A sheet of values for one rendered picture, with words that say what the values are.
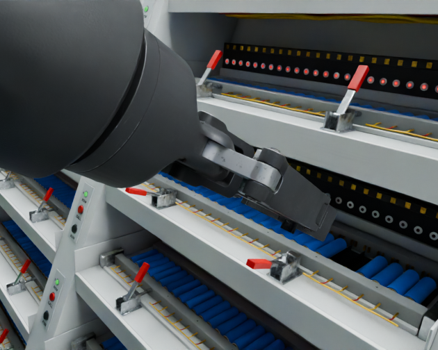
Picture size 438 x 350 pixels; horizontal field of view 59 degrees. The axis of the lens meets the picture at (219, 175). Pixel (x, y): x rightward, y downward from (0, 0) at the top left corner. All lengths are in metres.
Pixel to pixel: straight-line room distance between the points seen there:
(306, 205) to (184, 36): 0.66
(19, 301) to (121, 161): 0.97
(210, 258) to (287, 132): 0.21
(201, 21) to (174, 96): 0.71
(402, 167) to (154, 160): 0.32
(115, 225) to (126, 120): 0.70
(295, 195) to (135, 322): 0.54
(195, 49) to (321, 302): 0.59
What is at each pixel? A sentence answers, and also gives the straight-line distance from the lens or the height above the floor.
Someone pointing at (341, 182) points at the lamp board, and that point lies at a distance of 0.63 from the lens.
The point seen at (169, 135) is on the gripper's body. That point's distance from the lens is 0.17.
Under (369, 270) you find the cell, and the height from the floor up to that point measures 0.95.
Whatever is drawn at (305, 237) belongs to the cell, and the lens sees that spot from 0.58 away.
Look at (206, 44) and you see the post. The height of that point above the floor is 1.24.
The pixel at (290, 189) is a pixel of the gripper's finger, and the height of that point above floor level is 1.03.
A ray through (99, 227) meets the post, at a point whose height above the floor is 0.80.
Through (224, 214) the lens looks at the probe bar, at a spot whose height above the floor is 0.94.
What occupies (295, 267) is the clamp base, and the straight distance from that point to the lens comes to 0.52.
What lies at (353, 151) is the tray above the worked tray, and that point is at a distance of 0.47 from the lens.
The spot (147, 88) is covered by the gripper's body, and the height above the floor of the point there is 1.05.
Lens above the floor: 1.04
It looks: 4 degrees down
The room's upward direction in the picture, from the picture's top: 19 degrees clockwise
